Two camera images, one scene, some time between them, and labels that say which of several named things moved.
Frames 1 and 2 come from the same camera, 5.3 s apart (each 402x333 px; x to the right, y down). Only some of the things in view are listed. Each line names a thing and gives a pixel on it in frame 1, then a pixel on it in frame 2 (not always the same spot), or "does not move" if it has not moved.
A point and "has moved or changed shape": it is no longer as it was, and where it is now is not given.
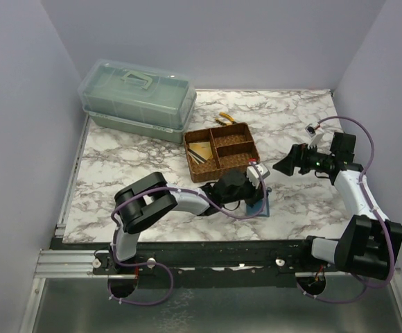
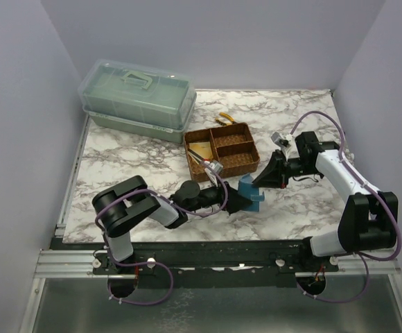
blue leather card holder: x=261 y=208 has moved or changed shape
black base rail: x=211 y=263 does not move
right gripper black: x=300 y=158 to x=283 y=168
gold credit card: x=202 y=148 does not move
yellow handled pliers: x=230 y=119 does not move
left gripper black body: x=256 y=196 to x=227 y=197
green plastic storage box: x=137 y=100 does not move
